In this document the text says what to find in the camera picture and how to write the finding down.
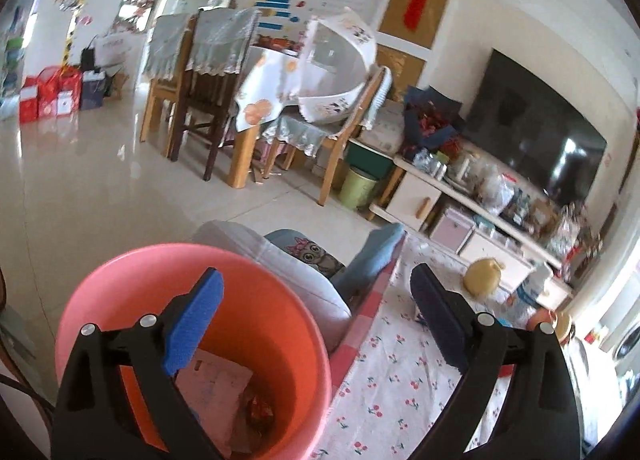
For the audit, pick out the brown crinkled wrapper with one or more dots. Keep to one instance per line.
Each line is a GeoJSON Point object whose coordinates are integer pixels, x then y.
{"type": "Point", "coordinates": [259, 412]}

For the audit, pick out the dark gift bag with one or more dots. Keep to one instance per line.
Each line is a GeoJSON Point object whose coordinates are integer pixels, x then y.
{"type": "Point", "coordinates": [95, 84]}

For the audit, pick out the green waste bin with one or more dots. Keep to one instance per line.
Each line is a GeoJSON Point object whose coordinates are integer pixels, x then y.
{"type": "Point", "coordinates": [357, 190]}

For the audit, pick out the wooden chair with lace cover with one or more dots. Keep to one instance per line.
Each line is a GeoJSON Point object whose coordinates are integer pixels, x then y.
{"type": "Point", "coordinates": [330, 174]}

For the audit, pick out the pink plastic bucket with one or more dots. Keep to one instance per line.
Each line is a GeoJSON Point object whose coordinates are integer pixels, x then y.
{"type": "Point", "coordinates": [280, 320]}

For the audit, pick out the red gift box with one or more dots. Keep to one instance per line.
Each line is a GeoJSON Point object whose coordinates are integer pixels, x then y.
{"type": "Point", "coordinates": [30, 99]}

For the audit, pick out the white washing machine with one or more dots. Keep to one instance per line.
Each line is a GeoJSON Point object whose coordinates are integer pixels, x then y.
{"type": "Point", "coordinates": [627, 345]}

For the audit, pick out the dark blue wrapped bouquet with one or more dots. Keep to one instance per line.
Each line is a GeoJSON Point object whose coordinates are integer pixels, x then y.
{"type": "Point", "coordinates": [432, 124]}

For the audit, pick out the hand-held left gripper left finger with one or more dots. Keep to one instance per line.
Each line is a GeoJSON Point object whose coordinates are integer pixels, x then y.
{"type": "Point", "coordinates": [195, 320]}

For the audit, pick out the yellow pear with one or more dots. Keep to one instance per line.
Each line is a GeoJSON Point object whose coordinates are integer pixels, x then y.
{"type": "Point", "coordinates": [480, 277]}

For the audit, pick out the light wooden chair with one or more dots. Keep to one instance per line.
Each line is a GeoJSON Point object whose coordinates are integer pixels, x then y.
{"type": "Point", "coordinates": [165, 49]}

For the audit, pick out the mesh food cover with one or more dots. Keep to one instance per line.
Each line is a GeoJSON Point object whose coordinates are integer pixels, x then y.
{"type": "Point", "coordinates": [350, 32]}

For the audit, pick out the red apple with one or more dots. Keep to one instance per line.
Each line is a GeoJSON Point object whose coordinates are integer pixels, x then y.
{"type": "Point", "coordinates": [541, 323]}

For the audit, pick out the dark green basin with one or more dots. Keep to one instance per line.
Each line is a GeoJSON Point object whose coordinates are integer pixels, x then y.
{"type": "Point", "coordinates": [367, 157]}

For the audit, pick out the pale printed packet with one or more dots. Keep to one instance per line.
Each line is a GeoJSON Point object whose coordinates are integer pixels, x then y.
{"type": "Point", "coordinates": [220, 380]}

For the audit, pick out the red gift bags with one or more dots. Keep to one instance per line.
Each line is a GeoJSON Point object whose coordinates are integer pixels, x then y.
{"type": "Point", "coordinates": [60, 89]}

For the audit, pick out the white bottle with blue label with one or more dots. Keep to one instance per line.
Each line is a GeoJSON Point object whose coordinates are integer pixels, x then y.
{"type": "Point", "coordinates": [530, 290]}

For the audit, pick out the grey cushion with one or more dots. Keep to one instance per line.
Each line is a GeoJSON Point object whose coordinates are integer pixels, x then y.
{"type": "Point", "coordinates": [300, 285]}

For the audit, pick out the black television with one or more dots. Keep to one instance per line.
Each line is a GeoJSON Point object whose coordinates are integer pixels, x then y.
{"type": "Point", "coordinates": [535, 124]}

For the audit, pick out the white television cabinet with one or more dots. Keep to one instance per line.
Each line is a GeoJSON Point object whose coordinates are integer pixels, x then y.
{"type": "Point", "coordinates": [415, 195]}

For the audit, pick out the cherry print tablecloth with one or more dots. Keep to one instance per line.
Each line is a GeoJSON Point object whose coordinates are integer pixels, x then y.
{"type": "Point", "coordinates": [400, 380]}

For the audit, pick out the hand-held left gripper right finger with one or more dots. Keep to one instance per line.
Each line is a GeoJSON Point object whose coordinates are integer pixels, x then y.
{"type": "Point", "coordinates": [440, 315]}

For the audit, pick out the pink storage box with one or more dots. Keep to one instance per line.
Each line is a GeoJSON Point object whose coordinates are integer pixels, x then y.
{"type": "Point", "coordinates": [450, 230]}

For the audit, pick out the brown cork board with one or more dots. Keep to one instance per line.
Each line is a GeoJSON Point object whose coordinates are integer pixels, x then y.
{"type": "Point", "coordinates": [392, 9]}

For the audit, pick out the clear glass kettle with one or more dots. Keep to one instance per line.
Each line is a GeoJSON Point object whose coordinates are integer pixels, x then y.
{"type": "Point", "coordinates": [465, 169]}

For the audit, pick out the wooden dining table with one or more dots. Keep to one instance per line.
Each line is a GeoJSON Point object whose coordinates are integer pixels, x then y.
{"type": "Point", "coordinates": [242, 159]}

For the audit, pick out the clear plastic bag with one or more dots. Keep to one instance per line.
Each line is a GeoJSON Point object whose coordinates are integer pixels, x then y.
{"type": "Point", "coordinates": [567, 235]}

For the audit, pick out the cat print cushion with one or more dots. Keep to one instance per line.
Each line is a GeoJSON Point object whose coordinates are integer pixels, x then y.
{"type": "Point", "coordinates": [310, 252]}

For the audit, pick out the light blue chair backrest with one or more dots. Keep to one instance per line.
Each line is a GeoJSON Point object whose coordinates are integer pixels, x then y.
{"type": "Point", "coordinates": [372, 255]}

